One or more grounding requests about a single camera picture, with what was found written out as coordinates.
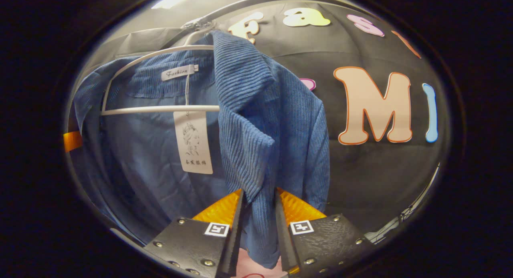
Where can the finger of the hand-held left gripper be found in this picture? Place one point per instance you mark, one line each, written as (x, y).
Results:
(73, 141)

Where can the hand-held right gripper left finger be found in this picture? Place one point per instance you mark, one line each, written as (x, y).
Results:
(234, 238)

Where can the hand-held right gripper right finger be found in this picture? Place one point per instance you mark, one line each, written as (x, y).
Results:
(285, 238)

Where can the pink laundry hamper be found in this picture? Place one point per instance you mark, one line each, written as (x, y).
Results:
(244, 266)

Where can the white hanger with taped hook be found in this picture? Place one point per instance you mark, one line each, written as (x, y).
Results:
(160, 108)

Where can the white paper hang tag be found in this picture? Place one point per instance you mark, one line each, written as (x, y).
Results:
(192, 150)

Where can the clear tape wad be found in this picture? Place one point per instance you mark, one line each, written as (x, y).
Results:
(196, 25)

